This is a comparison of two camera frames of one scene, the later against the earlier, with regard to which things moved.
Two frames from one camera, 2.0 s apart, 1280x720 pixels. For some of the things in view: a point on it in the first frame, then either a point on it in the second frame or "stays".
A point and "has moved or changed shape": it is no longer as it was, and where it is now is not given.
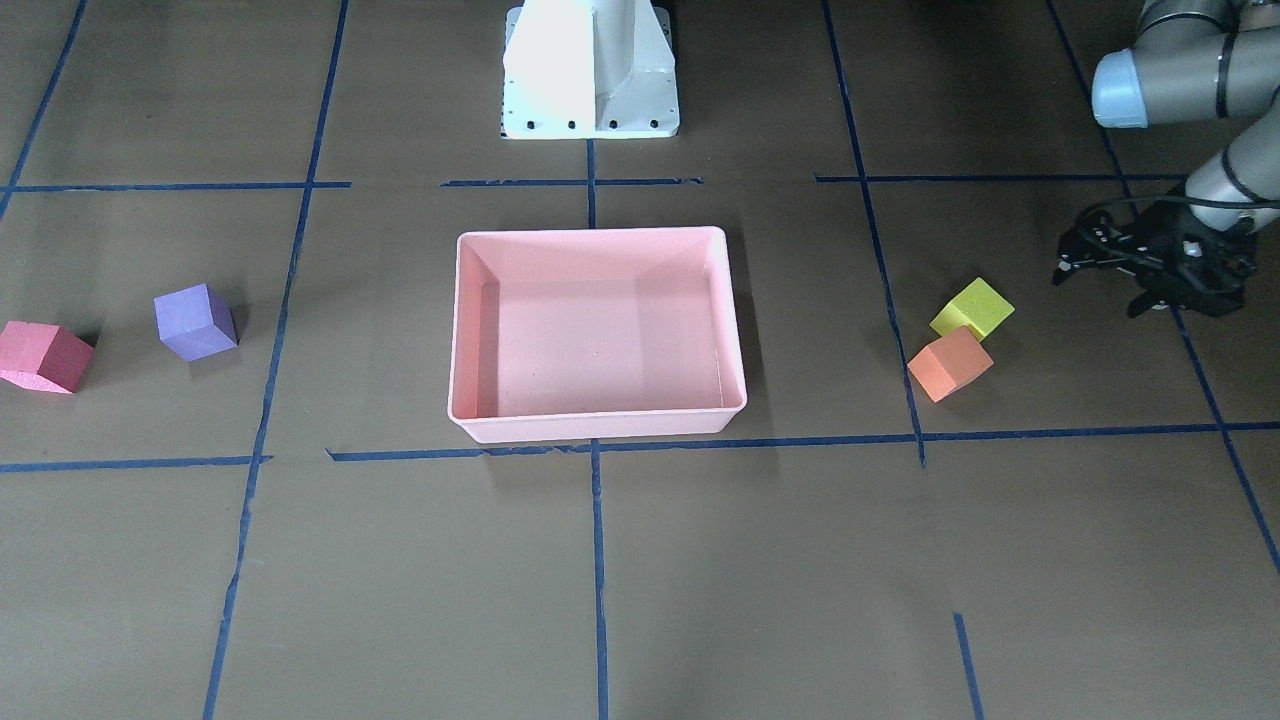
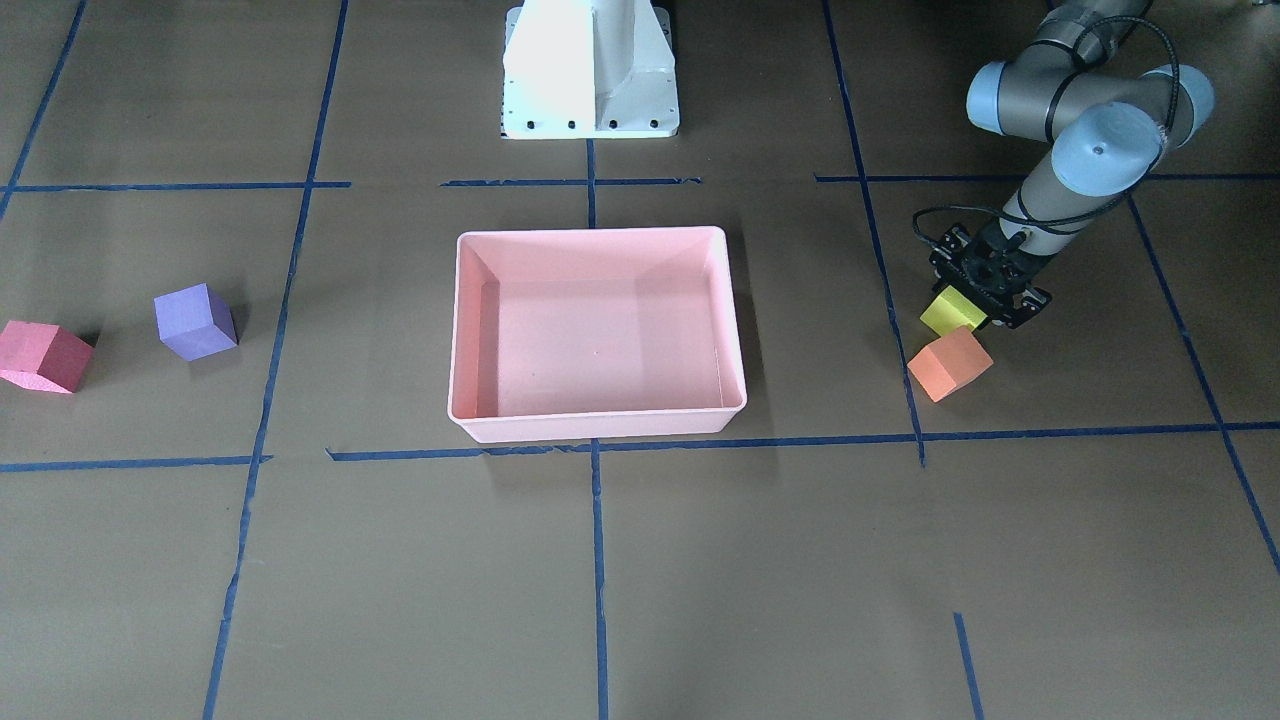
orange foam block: x=949 y=363 stays
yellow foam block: x=979 y=308 has moved or changed shape
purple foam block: x=194 y=323 stays
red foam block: x=43 y=356 stays
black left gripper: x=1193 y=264 -> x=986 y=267
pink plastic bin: x=594 y=333 stays
